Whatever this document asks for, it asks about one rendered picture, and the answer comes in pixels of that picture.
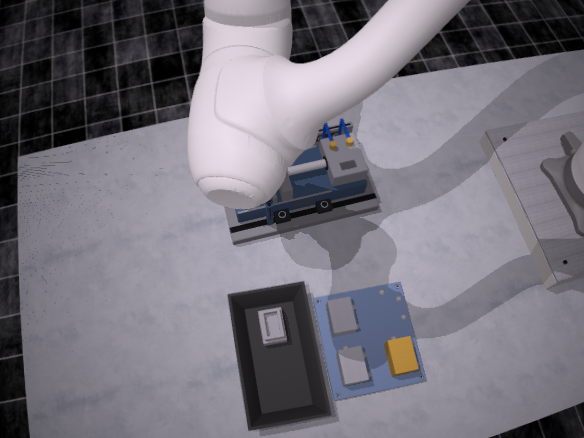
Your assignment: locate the orange-yellow rectangular block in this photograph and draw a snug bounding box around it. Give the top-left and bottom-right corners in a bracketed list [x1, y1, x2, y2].
[384, 336, 419, 376]

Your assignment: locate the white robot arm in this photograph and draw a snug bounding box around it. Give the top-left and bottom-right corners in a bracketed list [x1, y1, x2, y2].
[187, 0, 584, 237]

